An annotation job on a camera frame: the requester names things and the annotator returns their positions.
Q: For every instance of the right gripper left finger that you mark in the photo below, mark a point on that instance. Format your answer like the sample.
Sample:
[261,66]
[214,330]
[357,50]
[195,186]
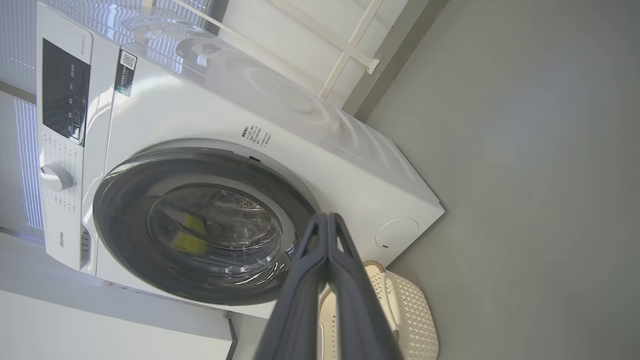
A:
[300,310]

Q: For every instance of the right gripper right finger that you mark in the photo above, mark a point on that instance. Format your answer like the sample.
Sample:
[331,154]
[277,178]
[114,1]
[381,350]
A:
[357,320]

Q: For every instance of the black round glass washer door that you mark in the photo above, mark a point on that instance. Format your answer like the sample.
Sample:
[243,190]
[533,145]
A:
[130,240]

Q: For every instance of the white front-load washing machine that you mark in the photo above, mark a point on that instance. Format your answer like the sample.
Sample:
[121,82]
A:
[200,115]

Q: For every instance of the cream perforated laundry basket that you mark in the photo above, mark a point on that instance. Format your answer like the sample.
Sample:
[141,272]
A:
[410,320]

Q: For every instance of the white round filter cover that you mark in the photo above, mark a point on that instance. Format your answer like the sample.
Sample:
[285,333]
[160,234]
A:
[397,232]

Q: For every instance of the white round control knob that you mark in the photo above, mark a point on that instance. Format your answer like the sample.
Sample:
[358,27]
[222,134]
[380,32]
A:
[56,177]

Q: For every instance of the black QR code sticker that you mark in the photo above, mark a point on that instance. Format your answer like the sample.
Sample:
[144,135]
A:
[126,72]

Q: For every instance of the black control display panel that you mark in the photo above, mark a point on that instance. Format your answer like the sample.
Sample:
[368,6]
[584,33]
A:
[62,95]

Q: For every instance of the white metal window frame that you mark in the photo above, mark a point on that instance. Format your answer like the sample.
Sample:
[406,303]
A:
[345,50]

